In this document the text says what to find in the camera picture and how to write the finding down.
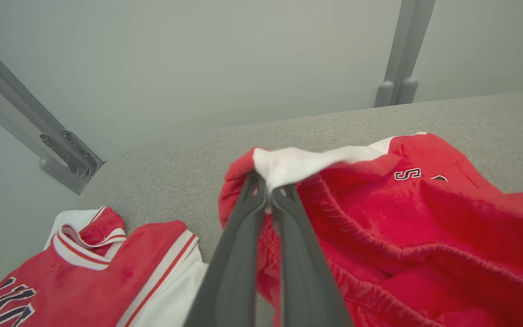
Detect grey fabric sofa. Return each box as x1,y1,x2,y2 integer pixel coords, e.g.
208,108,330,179
78,89,523,327

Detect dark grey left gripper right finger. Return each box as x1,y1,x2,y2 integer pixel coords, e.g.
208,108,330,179
271,183,354,327

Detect red shorts with white waistband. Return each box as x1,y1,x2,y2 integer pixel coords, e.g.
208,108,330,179
218,132,523,327

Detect grey metal frame post with bracket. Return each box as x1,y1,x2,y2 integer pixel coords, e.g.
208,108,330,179
0,30,106,196

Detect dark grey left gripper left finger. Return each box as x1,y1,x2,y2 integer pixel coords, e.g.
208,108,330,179
184,171,268,327

